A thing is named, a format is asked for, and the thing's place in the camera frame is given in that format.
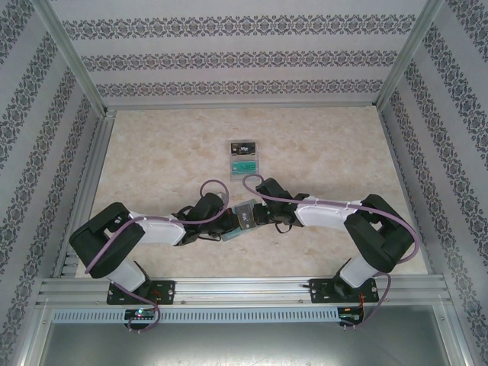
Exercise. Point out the teal VIP card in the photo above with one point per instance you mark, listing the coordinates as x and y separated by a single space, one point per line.
246 167

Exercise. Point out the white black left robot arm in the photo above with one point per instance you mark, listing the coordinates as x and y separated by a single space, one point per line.
160 230

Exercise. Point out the brushed metal panel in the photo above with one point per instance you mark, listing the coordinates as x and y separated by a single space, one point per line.
244 347

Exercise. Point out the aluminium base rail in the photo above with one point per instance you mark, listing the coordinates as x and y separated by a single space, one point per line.
244 291

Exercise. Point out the clear plastic case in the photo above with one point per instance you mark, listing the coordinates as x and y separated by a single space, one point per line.
232 235

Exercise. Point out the aluminium side rail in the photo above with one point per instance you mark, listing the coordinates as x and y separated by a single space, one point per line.
403 171
91 171

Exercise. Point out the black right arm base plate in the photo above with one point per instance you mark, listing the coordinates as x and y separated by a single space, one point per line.
320 291

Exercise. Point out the aluminium frame crossbar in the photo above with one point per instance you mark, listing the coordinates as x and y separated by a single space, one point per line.
244 106

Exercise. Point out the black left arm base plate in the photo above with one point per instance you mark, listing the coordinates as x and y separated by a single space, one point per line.
164 291

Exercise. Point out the aluminium frame post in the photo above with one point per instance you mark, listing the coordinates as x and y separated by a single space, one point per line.
74 57
407 57

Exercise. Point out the small circuit board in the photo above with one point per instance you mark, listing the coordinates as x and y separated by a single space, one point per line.
141 313
348 316

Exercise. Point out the clear acrylic card stand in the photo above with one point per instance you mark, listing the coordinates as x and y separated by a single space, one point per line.
244 157

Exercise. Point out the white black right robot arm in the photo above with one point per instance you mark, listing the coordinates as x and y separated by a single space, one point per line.
324 215

